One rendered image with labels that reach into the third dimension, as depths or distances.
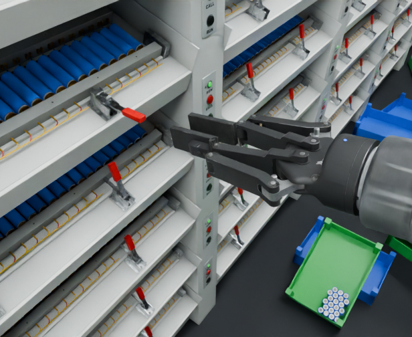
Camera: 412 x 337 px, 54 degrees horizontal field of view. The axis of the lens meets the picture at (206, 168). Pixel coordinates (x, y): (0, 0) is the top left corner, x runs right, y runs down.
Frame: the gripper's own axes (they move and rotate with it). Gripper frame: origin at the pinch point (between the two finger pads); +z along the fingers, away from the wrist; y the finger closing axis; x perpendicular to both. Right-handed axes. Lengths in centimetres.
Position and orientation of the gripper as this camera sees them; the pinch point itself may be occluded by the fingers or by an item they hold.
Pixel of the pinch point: (202, 135)
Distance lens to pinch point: 49.9
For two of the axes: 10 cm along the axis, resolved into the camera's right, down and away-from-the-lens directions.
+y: 6.0, -5.4, 5.9
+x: -1.5, -8.0, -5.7
